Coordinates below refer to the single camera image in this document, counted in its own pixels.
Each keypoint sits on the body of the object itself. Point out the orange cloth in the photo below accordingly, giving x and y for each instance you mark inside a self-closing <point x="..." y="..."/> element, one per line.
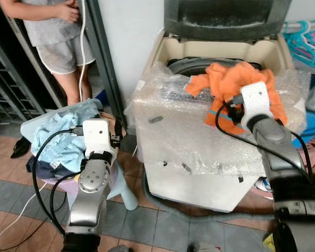
<point x="226" y="81"/>

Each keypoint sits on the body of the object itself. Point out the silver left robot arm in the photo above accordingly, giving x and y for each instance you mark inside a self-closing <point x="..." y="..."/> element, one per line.
<point x="89" y="189"/>

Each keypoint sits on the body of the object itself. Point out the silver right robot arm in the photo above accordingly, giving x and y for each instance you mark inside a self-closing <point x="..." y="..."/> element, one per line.
<point x="283" y="168"/>

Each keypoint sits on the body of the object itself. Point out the beige top-load washing machine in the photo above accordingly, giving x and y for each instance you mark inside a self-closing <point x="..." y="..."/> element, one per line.
<point x="194" y="163"/>

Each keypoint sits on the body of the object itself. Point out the dark washing machine lid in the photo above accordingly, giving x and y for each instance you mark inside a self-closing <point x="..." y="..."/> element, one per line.
<point x="226" y="18"/>

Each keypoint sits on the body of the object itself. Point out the teal and pink clothes hangers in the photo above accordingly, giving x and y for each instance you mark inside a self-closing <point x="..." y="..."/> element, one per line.
<point x="307" y="44"/>

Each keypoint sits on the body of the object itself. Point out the person in grey clothes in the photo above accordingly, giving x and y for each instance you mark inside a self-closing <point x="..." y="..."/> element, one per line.
<point x="55" y="37"/>

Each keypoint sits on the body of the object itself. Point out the pale purple plastic stool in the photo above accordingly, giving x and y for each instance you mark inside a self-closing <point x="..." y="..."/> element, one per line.
<point x="123" y="184"/>

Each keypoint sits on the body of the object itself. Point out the clear bubble wrap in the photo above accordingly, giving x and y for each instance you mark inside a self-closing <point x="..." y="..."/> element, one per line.
<point x="168" y="100"/>

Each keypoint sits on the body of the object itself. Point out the light blue cloth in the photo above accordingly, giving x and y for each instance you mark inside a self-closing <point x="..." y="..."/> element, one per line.
<point x="58" y="139"/>

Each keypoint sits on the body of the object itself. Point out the dark blue cloth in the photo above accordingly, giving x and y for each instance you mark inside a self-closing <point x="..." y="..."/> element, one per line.
<point x="44" y="168"/>

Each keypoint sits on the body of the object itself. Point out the black slipper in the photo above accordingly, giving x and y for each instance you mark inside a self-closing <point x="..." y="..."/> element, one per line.
<point x="21" y="148"/>

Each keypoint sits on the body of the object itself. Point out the dark metal gate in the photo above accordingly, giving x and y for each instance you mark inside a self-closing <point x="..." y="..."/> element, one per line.
<point x="10" y="79"/>

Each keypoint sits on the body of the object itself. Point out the yellow plastic container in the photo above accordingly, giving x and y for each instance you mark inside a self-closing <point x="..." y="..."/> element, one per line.
<point x="269" y="240"/>

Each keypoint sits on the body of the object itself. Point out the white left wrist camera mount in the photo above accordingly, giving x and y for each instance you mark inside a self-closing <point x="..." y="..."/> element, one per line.
<point x="97" y="135"/>

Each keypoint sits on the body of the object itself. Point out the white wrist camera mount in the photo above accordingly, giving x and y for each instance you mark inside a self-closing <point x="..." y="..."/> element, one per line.
<point x="256" y="102"/>
<point x="97" y="135"/>

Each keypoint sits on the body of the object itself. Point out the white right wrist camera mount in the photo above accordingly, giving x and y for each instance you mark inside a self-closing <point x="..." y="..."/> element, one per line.
<point x="256" y="102"/>

